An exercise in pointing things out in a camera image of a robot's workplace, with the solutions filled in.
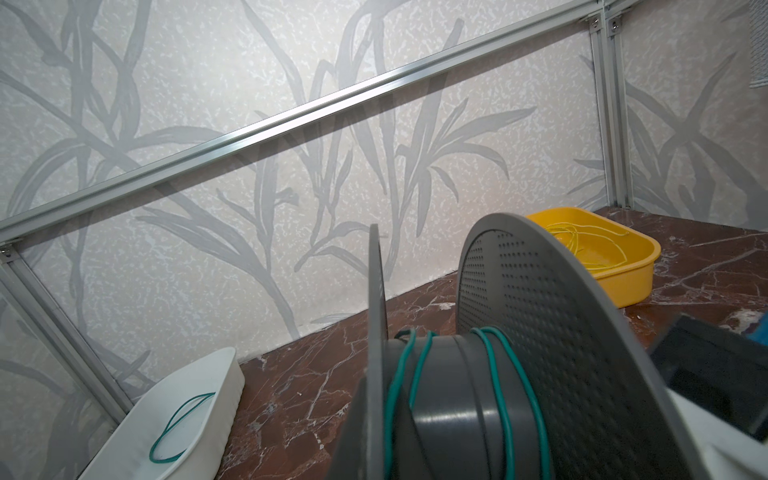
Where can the white plastic bin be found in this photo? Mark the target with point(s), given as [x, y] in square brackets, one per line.
[179, 428]

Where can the white wire basket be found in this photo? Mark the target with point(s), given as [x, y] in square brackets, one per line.
[757, 15]

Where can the grey perforated spool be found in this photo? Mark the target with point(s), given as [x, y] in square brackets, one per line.
[542, 379]

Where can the yellow plastic bin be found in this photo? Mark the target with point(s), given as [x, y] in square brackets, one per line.
[619, 258]

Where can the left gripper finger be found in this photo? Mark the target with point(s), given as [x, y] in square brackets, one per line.
[349, 458]

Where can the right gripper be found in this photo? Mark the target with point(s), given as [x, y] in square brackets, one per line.
[723, 372]

